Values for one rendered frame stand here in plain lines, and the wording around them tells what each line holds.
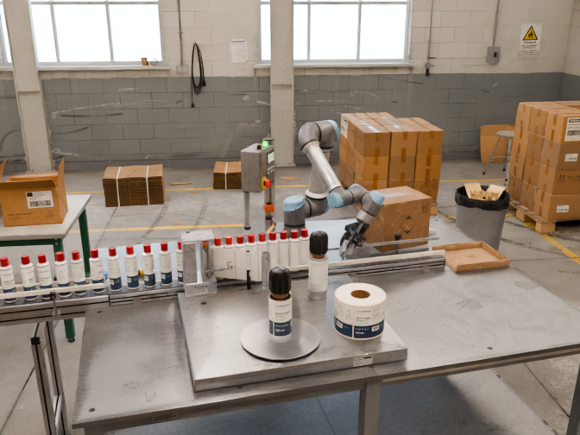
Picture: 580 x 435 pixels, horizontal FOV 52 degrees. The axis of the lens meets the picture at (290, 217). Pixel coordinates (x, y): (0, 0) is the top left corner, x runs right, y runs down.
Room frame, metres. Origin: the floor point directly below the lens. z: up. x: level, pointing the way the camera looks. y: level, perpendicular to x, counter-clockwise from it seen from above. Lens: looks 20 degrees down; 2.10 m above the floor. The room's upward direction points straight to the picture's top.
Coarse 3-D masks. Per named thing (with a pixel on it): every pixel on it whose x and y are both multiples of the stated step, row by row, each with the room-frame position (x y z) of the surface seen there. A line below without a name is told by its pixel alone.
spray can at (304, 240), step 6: (306, 234) 2.64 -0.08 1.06; (300, 240) 2.64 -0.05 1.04; (306, 240) 2.63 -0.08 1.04; (300, 246) 2.64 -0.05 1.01; (306, 246) 2.63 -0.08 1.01; (300, 252) 2.64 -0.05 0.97; (306, 252) 2.63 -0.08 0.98; (300, 258) 2.64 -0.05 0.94; (306, 258) 2.63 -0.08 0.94; (300, 264) 2.64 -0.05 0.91; (306, 264) 2.63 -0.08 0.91
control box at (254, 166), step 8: (256, 144) 2.75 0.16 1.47; (248, 152) 2.61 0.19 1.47; (256, 152) 2.60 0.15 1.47; (264, 152) 2.63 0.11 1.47; (248, 160) 2.61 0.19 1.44; (256, 160) 2.59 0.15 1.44; (264, 160) 2.63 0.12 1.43; (248, 168) 2.61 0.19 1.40; (256, 168) 2.59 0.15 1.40; (264, 168) 2.63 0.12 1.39; (248, 176) 2.61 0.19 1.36; (256, 176) 2.60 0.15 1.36; (264, 176) 2.63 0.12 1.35; (272, 176) 2.71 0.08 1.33; (248, 184) 2.61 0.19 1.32; (256, 184) 2.60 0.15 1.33
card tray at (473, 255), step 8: (432, 248) 2.97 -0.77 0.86; (440, 248) 2.98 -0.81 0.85; (448, 248) 2.99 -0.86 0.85; (456, 248) 3.00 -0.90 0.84; (464, 248) 3.02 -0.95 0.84; (472, 248) 3.03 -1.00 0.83; (480, 248) 3.03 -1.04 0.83; (488, 248) 2.98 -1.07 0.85; (448, 256) 2.91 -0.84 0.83; (456, 256) 2.91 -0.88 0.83; (464, 256) 2.91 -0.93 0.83; (472, 256) 2.91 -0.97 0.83; (480, 256) 2.91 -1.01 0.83; (488, 256) 2.91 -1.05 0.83; (496, 256) 2.90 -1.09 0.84; (504, 256) 2.83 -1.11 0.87; (448, 264) 2.81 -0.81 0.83; (456, 264) 2.81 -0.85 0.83; (464, 264) 2.73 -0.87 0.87; (472, 264) 2.74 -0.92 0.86; (480, 264) 2.75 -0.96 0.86; (488, 264) 2.76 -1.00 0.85; (496, 264) 2.78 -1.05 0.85; (504, 264) 2.79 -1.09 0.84; (456, 272) 2.72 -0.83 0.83
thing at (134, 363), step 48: (336, 240) 3.15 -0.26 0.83; (432, 240) 3.15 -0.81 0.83; (384, 288) 2.54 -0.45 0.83; (432, 288) 2.54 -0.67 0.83; (480, 288) 2.54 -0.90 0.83; (528, 288) 2.54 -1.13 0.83; (96, 336) 2.11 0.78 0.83; (144, 336) 2.11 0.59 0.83; (432, 336) 2.11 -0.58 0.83; (480, 336) 2.11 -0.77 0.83; (528, 336) 2.11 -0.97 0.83; (576, 336) 2.11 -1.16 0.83; (96, 384) 1.79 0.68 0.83; (144, 384) 1.79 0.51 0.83; (192, 384) 1.79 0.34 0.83; (288, 384) 1.79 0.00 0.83; (336, 384) 1.80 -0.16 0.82
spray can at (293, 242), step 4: (292, 232) 2.63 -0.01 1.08; (296, 232) 2.63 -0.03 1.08; (292, 236) 2.63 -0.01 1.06; (296, 236) 2.63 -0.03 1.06; (292, 240) 2.62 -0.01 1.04; (296, 240) 2.62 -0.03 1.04; (292, 244) 2.61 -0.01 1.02; (296, 244) 2.61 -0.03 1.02; (292, 248) 2.61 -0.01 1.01; (296, 248) 2.61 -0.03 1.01; (292, 252) 2.61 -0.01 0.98; (296, 252) 2.61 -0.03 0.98; (292, 256) 2.61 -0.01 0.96; (296, 256) 2.61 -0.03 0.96; (292, 260) 2.61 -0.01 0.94; (296, 260) 2.61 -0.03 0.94; (292, 264) 2.61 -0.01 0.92; (296, 264) 2.61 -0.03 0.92
